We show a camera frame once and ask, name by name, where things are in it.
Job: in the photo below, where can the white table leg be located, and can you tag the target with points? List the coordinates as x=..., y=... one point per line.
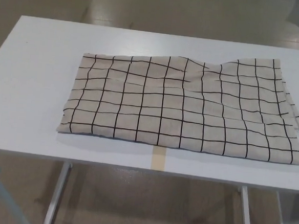
x=282, y=216
x=57, y=195
x=246, y=213

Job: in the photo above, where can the white towel with black grid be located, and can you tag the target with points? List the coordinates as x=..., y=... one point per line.
x=180, y=106

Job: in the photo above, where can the beige tape strip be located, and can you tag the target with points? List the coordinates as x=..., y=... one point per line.
x=158, y=158

